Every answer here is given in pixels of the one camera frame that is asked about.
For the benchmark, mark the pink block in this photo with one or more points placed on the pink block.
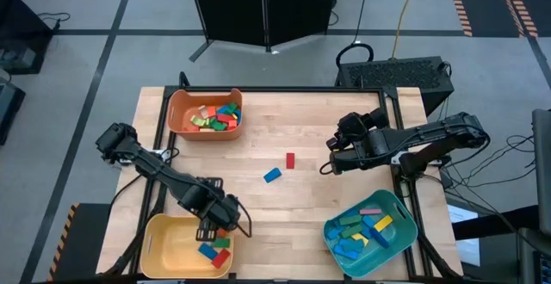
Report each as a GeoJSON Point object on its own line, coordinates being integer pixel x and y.
{"type": "Point", "coordinates": [370, 211]}

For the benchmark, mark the natural wood block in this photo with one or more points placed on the natural wood block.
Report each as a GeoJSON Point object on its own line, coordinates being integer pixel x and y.
{"type": "Point", "coordinates": [202, 111]}
{"type": "Point", "coordinates": [206, 130]}

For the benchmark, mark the white paper sheet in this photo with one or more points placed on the white paper sheet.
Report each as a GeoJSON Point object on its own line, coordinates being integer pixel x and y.
{"type": "Point", "coordinates": [467, 249]}

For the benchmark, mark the orange plastic bin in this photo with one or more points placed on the orange plastic bin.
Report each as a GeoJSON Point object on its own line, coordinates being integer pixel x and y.
{"type": "Point", "coordinates": [181, 112]}

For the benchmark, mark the black aluminium table frame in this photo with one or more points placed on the black aluminium table frame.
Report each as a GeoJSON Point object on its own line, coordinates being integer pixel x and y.
{"type": "Point", "coordinates": [275, 89]}

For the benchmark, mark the black equipment box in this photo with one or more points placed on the black equipment box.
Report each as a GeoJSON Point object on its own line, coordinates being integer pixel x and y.
{"type": "Point", "coordinates": [10, 112]}

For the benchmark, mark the black perforated computer case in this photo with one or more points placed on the black perforated computer case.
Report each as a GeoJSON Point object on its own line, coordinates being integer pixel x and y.
{"type": "Point", "coordinates": [396, 75]}

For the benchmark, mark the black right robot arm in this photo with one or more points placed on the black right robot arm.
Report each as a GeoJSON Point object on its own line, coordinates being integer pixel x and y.
{"type": "Point", "coordinates": [430, 140]}

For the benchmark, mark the black equipment case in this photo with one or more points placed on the black equipment case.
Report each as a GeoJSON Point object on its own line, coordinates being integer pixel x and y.
{"type": "Point", "coordinates": [536, 258]}

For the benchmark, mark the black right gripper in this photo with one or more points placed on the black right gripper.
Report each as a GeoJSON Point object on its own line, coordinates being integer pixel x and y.
{"type": "Point", "coordinates": [370, 142]}

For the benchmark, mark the black metal beam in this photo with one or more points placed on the black metal beam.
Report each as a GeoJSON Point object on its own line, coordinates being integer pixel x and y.
{"type": "Point", "coordinates": [495, 224]}

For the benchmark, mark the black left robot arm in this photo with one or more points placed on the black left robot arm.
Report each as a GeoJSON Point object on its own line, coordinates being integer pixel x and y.
{"type": "Point", "coordinates": [150, 168]}

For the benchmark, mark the light green arch block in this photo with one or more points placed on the light green arch block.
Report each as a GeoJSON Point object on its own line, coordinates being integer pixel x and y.
{"type": "Point", "coordinates": [198, 121]}

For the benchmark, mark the black folding partition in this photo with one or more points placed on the black folding partition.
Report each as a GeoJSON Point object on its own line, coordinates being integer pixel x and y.
{"type": "Point", "coordinates": [241, 8]}

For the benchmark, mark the long teal block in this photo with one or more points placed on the long teal block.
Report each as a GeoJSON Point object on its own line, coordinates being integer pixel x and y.
{"type": "Point", "coordinates": [354, 245]}

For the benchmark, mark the blue arch block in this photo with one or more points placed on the blue arch block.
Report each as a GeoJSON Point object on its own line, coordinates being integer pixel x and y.
{"type": "Point", "coordinates": [224, 109]}
{"type": "Point", "coordinates": [237, 115]}

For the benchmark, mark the dark monitor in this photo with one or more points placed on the dark monitor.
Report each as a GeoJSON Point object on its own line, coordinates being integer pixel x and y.
{"type": "Point", "coordinates": [543, 168]}

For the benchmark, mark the teal plastic bin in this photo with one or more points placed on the teal plastic bin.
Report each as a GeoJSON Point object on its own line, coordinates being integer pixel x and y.
{"type": "Point", "coordinates": [400, 241]}

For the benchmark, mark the small orange block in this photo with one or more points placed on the small orange block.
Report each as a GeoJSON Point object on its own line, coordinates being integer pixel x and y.
{"type": "Point", "coordinates": [221, 233]}

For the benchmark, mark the long yellow block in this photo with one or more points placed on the long yellow block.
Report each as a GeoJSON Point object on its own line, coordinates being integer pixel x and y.
{"type": "Point", "coordinates": [360, 239]}
{"type": "Point", "coordinates": [383, 223]}

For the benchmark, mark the yellow plastic bin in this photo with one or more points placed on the yellow plastic bin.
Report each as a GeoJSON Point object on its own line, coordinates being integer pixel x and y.
{"type": "Point", "coordinates": [172, 249]}

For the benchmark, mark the long blue block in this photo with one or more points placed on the long blue block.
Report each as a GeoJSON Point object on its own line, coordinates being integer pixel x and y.
{"type": "Point", "coordinates": [368, 221]}
{"type": "Point", "coordinates": [345, 253]}
{"type": "Point", "coordinates": [333, 233]}
{"type": "Point", "coordinates": [354, 213]}
{"type": "Point", "coordinates": [379, 237]}

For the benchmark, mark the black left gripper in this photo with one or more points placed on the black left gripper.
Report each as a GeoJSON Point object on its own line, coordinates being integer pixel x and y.
{"type": "Point", "coordinates": [219, 211]}

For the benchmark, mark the black equipment table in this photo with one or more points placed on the black equipment table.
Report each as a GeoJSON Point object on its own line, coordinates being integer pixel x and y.
{"type": "Point", "coordinates": [21, 26]}

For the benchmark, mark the long green block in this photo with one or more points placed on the long green block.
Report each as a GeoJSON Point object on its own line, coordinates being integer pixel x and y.
{"type": "Point", "coordinates": [352, 231]}
{"type": "Point", "coordinates": [351, 220]}

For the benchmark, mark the blue ramp block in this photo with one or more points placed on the blue ramp block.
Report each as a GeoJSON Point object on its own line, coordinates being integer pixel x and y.
{"type": "Point", "coordinates": [273, 174]}

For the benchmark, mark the black hazard-striped floor mat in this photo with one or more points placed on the black hazard-striped floor mat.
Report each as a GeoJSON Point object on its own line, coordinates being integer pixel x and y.
{"type": "Point", "coordinates": [478, 0]}
{"type": "Point", "coordinates": [86, 241]}

